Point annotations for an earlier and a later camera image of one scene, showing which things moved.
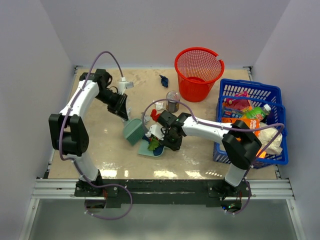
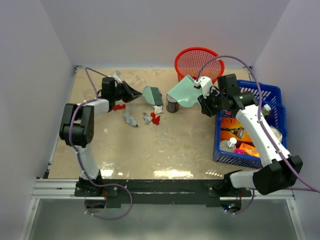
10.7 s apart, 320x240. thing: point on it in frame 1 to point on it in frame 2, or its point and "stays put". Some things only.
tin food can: x=172 y=106 stays put
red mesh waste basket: x=198 y=69 stays put
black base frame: x=161 y=193 stays put
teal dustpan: x=143 y=149 to x=185 y=94
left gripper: x=120 y=107 to x=131 y=94
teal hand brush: x=134 y=130 to x=153 y=95
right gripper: x=174 y=146 to x=206 y=108
